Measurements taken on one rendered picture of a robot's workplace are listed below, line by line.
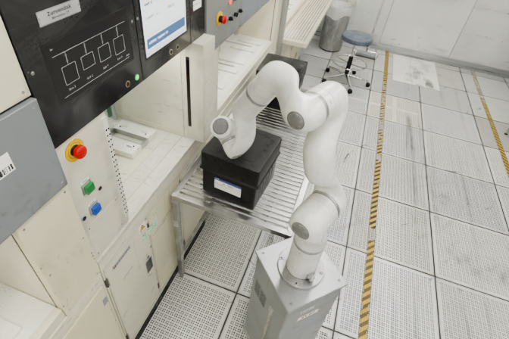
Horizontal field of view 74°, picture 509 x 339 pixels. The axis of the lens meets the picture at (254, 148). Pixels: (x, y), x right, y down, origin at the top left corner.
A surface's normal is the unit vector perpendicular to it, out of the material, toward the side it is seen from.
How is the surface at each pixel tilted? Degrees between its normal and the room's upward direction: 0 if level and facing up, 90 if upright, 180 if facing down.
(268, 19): 90
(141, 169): 0
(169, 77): 90
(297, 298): 0
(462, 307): 0
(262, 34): 90
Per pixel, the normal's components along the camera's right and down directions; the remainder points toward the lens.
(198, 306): 0.10, -0.76
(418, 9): -0.32, 0.59
